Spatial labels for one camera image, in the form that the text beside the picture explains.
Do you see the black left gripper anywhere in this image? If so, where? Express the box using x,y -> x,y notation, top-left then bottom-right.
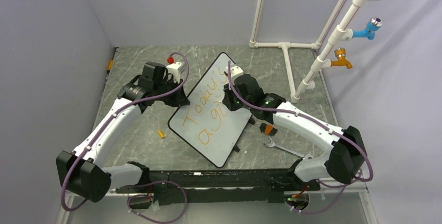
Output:
153,77 -> 188,108

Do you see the white whiteboard black frame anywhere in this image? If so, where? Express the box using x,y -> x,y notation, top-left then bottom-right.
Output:
168,53 -> 251,168

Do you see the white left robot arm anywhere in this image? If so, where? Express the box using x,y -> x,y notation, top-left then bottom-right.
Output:
56,61 -> 190,202

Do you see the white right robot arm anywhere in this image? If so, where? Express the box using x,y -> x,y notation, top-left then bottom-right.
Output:
222,74 -> 366,190

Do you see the black orange eraser block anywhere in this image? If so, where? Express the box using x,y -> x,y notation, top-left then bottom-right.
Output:
259,123 -> 278,136

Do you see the silver open-end wrench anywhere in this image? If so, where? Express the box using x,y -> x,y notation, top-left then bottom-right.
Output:
263,138 -> 313,159

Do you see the blue faucet tap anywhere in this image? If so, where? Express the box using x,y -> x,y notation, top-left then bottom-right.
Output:
352,17 -> 383,40

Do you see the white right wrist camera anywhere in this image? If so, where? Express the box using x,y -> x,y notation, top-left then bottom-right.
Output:
224,65 -> 244,90

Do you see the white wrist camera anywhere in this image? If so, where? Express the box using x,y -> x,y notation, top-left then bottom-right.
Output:
166,57 -> 183,82
224,65 -> 244,90

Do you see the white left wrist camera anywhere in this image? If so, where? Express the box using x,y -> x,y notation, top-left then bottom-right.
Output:
166,57 -> 183,82

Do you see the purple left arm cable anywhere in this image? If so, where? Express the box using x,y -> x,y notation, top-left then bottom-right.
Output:
60,52 -> 191,212

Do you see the orange black pen at wall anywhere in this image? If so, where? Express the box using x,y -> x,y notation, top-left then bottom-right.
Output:
105,52 -> 116,82

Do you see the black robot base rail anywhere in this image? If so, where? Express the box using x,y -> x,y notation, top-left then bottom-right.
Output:
115,168 -> 321,206

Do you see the white pvc pipe frame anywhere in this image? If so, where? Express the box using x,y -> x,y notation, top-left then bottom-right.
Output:
249,0 -> 379,103

